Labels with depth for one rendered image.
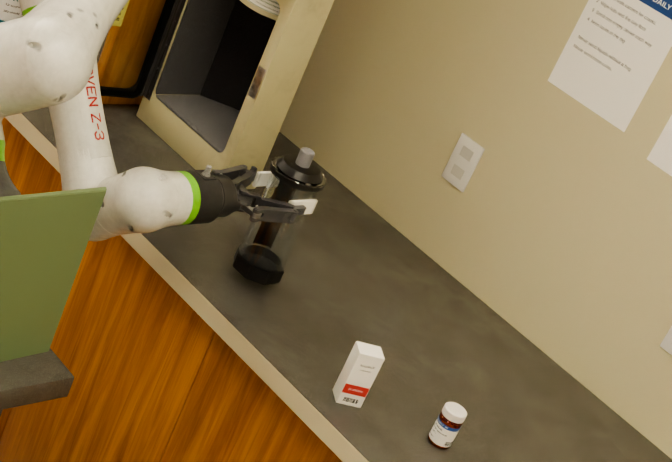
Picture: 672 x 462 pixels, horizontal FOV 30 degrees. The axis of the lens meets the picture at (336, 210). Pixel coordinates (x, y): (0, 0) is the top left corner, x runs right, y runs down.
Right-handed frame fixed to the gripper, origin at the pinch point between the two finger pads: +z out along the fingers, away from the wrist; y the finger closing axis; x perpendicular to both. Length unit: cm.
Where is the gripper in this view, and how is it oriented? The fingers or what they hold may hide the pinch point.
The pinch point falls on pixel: (288, 192)
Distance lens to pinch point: 229.9
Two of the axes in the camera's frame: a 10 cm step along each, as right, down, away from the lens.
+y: -6.4, -5.5, 5.4
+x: -3.9, 8.3, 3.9
